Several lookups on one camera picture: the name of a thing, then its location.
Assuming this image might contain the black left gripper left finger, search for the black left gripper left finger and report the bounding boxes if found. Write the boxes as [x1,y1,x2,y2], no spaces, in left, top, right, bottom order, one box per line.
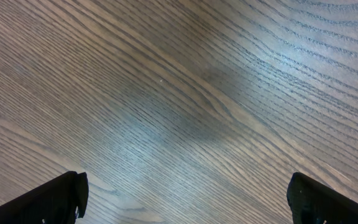
[0,171,89,224]

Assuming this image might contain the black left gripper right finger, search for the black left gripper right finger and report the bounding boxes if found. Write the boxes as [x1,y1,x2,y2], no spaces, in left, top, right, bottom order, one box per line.
[287,172,358,224]

